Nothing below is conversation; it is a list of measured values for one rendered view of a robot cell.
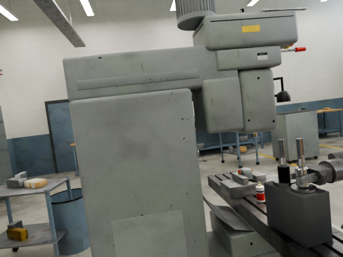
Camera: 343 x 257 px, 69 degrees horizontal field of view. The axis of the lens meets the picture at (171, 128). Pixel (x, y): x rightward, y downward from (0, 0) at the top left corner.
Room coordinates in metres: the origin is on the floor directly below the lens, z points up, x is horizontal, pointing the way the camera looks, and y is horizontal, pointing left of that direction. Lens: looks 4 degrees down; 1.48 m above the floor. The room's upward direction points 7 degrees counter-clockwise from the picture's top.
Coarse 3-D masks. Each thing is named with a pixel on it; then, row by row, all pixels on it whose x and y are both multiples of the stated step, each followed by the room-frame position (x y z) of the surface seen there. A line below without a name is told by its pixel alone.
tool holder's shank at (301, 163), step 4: (296, 140) 0.92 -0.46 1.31; (300, 140) 0.91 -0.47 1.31; (296, 144) 0.92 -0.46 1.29; (300, 144) 0.91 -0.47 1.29; (300, 148) 0.91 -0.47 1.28; (300, 152) 0.91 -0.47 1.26; (300, 156) 0.91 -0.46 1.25; (300, 160) 0.91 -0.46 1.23; (304, 160) 0.91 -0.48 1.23; (300, 164) 0.91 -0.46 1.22; (304, 164) 0.90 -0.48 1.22
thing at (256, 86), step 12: (240, 72) 1.22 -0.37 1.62; (252, 72) 1.22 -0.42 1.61; (264, 72) 1.23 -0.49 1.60; (240, 84) 1.22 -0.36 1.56; (252, 84) 1.22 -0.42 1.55; (264, 84) 1.23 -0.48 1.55; (252, 96) 1.22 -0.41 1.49; (264, 96) 1.23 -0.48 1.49; (252, 108) 1.22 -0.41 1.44; (264, 108) 1.23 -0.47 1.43; (252, 120) 1.22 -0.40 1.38; (264, 120) 1.23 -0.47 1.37; (276, 120) 1.24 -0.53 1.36; (240, 132) 1.27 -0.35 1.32; (252, 132) 1.23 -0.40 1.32
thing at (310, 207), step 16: (272, 192) 1.00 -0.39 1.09; (288, 192) 0.91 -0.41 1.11; (304, 192) 0.88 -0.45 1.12; (320, 192) 0.88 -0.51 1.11; (272, 208) 1.01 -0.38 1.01; (288, 208) 0.92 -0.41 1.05; (304, 208) 0.85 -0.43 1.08; (320, 208) 0.86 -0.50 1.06; (272, 224) 1.02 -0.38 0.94; (288, 224) 0.92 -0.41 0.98; (304, 224) 0.85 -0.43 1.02; (320, 224) 0.86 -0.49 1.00; (304, 240) 0.85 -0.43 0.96; (320, 240) 0.86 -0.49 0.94
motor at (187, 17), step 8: (176, 0) 1.26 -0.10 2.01; (184, 0) 1.21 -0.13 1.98; (192, 0) 1.19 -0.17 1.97; (200, 0) 1.19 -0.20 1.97; (208, 0) 1.21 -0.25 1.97; (176, 8) 1.27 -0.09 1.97; (184, 8) 1.22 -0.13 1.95; (192, 8) 1.20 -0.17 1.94; (200, 8) 1.19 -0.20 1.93; (208, 8) 1.21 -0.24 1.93; (176, 16) 1.29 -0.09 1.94; (184, 16) 1.21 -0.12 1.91; (192, 16) 1.19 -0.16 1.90; (200, 16) 1.19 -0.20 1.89; (184, 24) 1.27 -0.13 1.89; (192, 24) 1.28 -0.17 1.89
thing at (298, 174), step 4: (296, 172) 0.91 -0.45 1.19; (300, 172) 0.90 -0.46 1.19; (304, 172) 0.89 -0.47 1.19; (308, 172) 0.90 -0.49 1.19; (296, 176) 0.92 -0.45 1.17; (300, 176) 0.90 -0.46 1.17; (296, 180) 0.92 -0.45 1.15; (296, 184) 0.92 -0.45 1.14; (300, 184) 0.90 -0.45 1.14; (304, 184) 0.89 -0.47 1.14; (308, 184) 0.90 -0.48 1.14
